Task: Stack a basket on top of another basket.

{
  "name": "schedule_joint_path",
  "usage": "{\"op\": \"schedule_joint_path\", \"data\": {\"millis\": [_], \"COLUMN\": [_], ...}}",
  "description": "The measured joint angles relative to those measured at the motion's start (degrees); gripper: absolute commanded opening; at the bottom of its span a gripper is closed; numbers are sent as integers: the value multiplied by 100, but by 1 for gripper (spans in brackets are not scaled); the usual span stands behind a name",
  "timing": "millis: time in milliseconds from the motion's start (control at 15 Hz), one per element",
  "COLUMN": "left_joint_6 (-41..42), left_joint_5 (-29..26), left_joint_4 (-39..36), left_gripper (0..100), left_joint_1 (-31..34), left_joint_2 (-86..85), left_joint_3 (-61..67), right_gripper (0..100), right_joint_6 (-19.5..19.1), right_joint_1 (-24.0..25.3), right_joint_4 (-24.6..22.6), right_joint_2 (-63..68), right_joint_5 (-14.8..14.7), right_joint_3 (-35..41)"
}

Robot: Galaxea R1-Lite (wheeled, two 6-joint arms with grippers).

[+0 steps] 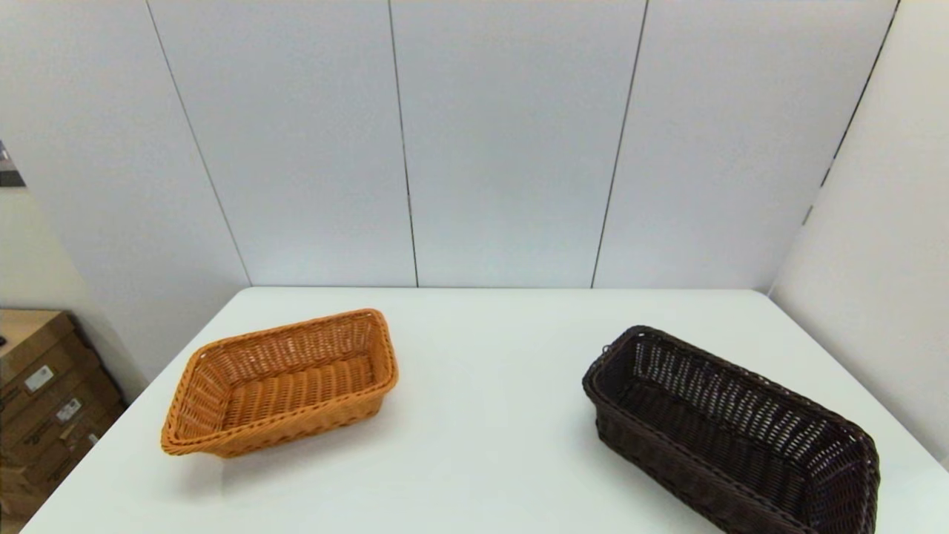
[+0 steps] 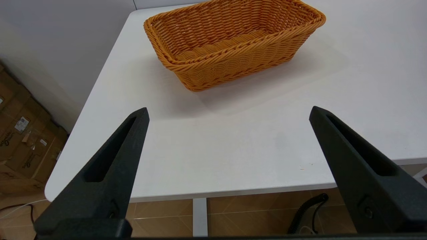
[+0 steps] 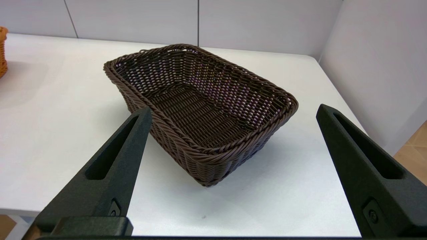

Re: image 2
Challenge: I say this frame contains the white table leg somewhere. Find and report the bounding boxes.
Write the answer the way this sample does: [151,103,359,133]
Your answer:
[193,198,208,237]

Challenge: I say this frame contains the orange wicker basket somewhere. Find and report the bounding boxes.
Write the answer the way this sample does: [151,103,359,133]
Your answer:
[143,0,327,92]

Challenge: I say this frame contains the black coiled cable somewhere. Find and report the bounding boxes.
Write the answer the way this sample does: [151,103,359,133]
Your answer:
[288,193,329,234]

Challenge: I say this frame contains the thin dark floor cable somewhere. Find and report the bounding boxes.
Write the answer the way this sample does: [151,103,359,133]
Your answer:
[0,204,36,230]

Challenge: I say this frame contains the brown cardboard box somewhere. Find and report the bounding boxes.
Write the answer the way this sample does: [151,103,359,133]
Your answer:
[5,123,69,184]
[0,162,45,195]
[0,68,34,115]
[0,97,54,162]

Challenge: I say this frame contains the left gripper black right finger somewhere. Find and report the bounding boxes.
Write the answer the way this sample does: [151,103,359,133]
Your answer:
[309,106,427,234]

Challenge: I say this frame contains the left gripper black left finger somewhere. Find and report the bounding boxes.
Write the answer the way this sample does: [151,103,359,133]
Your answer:
[33,107,149,239]

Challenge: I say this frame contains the thin white floor cable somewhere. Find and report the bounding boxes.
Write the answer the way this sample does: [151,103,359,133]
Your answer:
[0,199,47,219]

